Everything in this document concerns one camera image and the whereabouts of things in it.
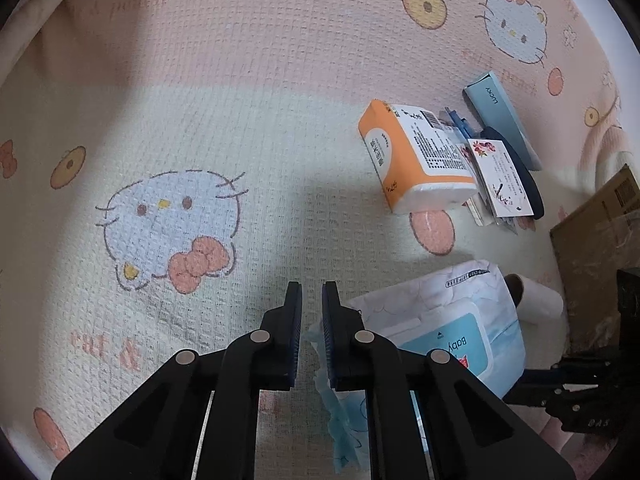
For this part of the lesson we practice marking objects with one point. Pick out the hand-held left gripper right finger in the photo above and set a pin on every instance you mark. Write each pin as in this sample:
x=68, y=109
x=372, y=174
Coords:
x=328, y=340

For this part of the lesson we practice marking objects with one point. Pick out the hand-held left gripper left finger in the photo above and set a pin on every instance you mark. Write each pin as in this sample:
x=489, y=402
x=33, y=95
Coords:
x=295, y=332

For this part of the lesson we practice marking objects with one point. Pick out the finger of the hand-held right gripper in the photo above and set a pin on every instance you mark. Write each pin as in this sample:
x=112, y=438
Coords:
x=540, y=385
x=590, y=359

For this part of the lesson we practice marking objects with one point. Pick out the blue white wet wipes pack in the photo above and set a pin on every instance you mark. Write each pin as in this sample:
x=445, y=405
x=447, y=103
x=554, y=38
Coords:
x=450, y=310

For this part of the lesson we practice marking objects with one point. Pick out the light blue cardboard box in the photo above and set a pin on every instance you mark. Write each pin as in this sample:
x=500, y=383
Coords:
x=495, y=105

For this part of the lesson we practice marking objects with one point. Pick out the white paper roll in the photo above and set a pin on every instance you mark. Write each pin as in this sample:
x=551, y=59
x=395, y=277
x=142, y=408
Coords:
x=542, y=300

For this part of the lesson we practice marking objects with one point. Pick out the brown cardboard box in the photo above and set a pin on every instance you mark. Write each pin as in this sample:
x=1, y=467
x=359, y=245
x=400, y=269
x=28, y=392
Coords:
x=590, y=250

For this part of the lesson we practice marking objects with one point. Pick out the navy glasses case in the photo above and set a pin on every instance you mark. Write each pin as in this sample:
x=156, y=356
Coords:
x=529, y=185

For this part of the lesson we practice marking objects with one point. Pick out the orange tissue pack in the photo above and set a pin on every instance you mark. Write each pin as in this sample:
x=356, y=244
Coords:
x=400, y=160

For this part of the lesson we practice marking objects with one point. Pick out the white card red flower print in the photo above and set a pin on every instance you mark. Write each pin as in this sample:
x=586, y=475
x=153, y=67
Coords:
x=500, y=180

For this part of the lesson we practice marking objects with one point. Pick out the blue pens clear pack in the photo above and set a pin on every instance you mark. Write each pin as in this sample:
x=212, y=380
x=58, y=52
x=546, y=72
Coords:
x=457, y=120

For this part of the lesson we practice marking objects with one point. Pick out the pink cartoon printed blanket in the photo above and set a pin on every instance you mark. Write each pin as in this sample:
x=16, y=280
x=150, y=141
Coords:
x=200, y=85

